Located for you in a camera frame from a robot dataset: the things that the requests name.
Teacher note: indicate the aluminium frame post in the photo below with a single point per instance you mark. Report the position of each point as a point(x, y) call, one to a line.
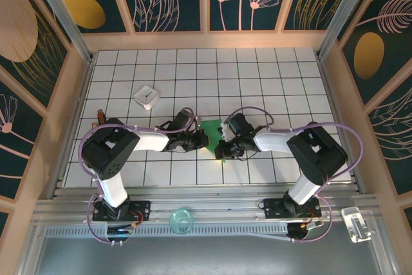
point(350, 11)
point(59, 11)

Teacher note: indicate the aluminium table rail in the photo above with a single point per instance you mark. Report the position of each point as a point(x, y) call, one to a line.
point(209, 204)

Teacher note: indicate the grey metal sheet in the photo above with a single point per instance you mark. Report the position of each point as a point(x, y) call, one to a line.
point(206, 259)

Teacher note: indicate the clear green glass bowl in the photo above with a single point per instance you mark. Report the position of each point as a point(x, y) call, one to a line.
point(181, 221)

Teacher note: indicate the small red-brown tool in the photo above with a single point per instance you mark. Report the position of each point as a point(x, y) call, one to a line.
point(101, 116)

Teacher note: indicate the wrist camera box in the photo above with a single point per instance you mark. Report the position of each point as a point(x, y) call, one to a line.
point(197, 121)
point(225, 132)

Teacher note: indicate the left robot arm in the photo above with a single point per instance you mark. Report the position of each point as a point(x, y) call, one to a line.
point(103, 156)

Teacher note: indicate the clear acrylic holder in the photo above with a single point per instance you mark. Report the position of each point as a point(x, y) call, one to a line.
point(357, 223)

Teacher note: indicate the green paper sheet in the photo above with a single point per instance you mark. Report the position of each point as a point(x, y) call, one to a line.
point(212, 128)

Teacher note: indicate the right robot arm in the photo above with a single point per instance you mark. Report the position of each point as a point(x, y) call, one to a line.
point(312, 152)

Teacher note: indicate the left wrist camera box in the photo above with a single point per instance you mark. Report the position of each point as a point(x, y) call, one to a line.
point(197, 121)

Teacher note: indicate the white square clock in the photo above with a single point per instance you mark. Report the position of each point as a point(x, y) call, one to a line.
point(147, 97)

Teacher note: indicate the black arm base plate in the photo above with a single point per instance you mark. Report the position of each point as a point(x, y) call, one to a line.
point(272, 209)
point(143, 210)

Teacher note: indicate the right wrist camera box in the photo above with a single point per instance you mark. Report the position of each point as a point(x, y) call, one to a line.
point(225, 132)

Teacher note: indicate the black controller board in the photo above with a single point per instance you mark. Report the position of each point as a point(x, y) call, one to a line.
point(119, 231)
point(297, 231)

